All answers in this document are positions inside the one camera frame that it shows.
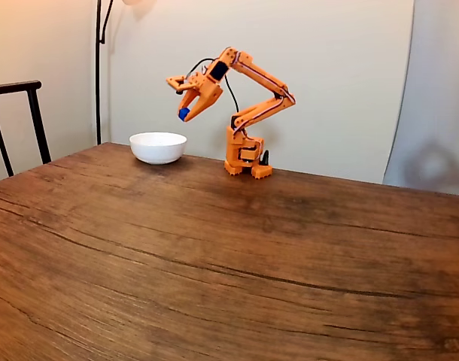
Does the black cable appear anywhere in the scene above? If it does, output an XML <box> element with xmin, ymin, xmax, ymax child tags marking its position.
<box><xmin>184</xmin><ymin>57</ymin><xmax>241</xmax><ymax>114</ymax></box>

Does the orange camera mount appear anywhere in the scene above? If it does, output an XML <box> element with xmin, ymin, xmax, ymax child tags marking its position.
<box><xmin>165</xmin><ymin>74</ymin><xmax>188</xmax><ymax>95</ymax></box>

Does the black chair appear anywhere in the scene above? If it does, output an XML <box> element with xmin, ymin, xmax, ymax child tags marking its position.
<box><xmin>0</xmin><ymin>80</ymin><xmax>53</xmax><ymax>177</ymax></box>

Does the black floor lamp stand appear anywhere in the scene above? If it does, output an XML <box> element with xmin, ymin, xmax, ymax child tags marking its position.
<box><xmin>95</xmin><ymin>0</ymin><xmax>116</xmax><ymax>146</ymax></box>

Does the white bowl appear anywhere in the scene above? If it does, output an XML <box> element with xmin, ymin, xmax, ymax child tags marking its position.
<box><xmin>129</xmin><ymin>131</ymin><xmax>188</xmax><ymax>166</ymax></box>

